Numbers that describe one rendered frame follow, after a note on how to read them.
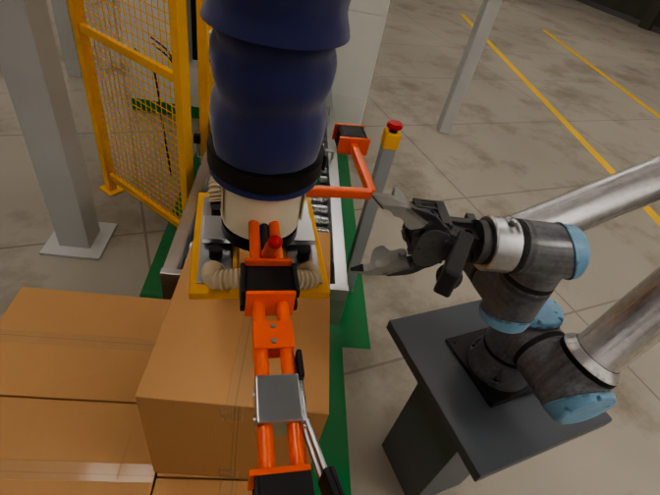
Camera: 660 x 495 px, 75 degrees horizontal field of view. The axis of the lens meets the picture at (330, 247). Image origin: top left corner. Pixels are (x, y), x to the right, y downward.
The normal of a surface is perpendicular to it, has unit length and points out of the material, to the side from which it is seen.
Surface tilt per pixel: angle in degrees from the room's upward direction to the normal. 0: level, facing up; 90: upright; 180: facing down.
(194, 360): 0
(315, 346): 0
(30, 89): 90
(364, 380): 0
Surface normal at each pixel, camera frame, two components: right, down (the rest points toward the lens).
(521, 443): 0.18, -0.73
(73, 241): 0.03, 0.67
